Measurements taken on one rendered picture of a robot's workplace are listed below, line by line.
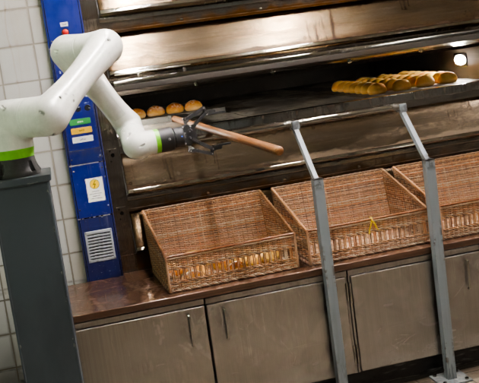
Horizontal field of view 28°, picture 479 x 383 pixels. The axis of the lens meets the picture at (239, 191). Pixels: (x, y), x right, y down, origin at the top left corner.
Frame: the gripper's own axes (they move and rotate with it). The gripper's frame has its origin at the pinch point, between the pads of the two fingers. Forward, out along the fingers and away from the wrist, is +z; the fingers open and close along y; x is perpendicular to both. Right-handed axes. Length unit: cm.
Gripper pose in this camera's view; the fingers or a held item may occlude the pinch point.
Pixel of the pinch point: (223, 128)
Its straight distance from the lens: 371.2
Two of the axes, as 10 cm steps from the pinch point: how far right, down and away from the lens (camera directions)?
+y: 1.8, 9.8, 1.2
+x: 2.9, 0.6, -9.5
